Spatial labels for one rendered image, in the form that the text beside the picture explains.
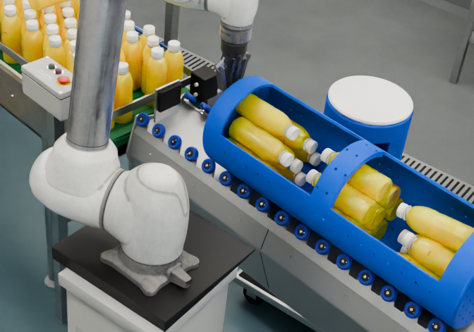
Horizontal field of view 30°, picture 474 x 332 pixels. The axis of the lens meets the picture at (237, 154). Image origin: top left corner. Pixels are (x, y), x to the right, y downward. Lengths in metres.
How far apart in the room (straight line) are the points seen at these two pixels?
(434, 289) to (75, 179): 0.88
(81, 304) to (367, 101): 1.17
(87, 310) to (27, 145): 2.13
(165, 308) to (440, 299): 0.65
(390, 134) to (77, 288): 1.15
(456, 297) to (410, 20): 3.71
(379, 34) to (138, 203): 3.61
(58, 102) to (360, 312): 1.08
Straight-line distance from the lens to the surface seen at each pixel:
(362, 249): 2.27
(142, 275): 2.15
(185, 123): 2.86
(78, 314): 2.31
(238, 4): 2.36
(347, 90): 2.93
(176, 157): 2.72
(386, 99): 2.92
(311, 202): 2.32
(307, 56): 5.13
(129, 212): 2.06
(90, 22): 1.95
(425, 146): 4.58
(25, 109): 3.14
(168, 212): 2.04
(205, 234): 2.33
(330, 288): 2.44
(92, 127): 2.05
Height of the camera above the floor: 2.59
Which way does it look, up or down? 37 degrees down
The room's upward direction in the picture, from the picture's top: 7 degrees clockwise
